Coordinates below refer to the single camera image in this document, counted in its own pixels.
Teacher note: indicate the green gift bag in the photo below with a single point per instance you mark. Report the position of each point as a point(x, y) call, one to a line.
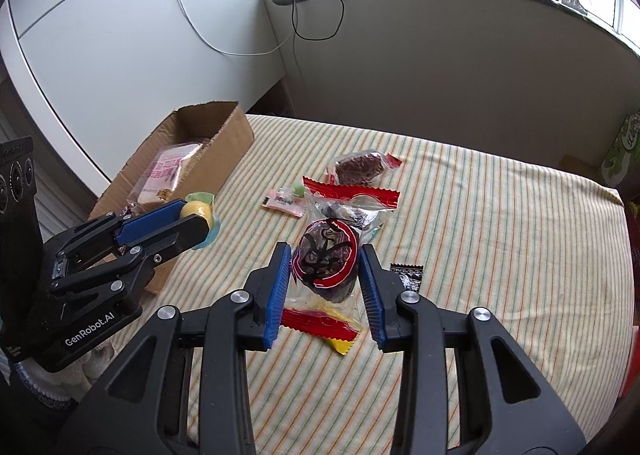
point(622, 150)

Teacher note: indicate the pink candy wrapper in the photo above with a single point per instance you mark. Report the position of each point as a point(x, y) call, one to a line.
point(282, 201)

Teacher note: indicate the white slatted panel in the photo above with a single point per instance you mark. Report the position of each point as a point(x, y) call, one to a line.
point(65, 205)

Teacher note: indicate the red-edged dark cake packet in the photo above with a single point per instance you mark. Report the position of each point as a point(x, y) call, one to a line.
point(325, 255)

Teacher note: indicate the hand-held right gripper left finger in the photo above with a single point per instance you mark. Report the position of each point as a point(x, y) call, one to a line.
point(279, 295)

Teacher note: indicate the pale knitted cloth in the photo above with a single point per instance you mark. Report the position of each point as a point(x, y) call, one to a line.
point(85, 370)

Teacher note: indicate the green small candy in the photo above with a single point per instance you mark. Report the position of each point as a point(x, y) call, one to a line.
point(299, 189)

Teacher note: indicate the sliced bread packet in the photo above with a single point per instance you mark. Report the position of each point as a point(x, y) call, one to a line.
point(165, 170)

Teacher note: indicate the white cabinet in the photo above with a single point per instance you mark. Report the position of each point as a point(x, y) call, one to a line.
point(125, 35)

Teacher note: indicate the brown cardboard box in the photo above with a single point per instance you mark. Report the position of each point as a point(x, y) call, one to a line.
point(230, 145)

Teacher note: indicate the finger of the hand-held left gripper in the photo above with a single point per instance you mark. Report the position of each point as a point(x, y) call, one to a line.
point(150, 222)
point(170, 235)

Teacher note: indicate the yellow candy wrapper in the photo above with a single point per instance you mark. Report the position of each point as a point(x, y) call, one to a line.
point(344, 346)

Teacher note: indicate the brown cake clear packet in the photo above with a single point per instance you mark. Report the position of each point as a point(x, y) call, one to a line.
point(357, 167)

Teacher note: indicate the black small sachet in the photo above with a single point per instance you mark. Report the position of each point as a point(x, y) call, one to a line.
point(407, 277)

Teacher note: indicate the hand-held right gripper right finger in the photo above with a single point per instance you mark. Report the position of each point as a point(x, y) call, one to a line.
point(372, 295)

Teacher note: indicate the striped table cloth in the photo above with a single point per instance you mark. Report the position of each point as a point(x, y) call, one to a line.
point(475, 215)

